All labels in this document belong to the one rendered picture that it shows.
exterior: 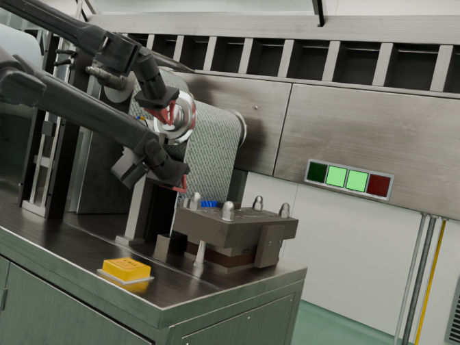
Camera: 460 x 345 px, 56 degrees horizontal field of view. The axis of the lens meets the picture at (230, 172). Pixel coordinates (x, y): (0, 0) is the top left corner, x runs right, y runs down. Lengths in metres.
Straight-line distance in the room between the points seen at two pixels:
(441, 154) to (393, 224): 2.43
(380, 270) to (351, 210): 0.51
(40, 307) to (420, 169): 0.99
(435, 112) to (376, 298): 2.63
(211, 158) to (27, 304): 0.59
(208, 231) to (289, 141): 0.45
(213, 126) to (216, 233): 0.33
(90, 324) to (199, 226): 0.32
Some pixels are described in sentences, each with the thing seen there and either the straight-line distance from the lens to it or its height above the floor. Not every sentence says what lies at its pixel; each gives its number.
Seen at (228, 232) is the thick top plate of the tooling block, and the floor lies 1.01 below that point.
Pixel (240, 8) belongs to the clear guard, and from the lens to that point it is 1.59.
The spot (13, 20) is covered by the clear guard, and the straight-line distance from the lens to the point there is 2.01.
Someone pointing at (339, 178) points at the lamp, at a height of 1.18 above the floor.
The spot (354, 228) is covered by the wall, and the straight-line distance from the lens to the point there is 3.70.
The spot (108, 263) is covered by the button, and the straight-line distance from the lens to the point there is 0.93.
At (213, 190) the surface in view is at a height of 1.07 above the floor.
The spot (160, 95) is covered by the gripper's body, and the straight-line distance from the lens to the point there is 1.06.
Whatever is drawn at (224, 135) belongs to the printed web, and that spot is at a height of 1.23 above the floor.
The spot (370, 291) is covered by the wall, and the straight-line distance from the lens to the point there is 3.72.
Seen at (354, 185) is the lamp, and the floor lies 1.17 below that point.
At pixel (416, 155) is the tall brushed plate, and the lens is 1.23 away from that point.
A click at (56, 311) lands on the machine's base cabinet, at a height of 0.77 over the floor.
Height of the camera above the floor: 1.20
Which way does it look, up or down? 3 degrees down
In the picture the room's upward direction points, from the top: 12 degrees clockwise
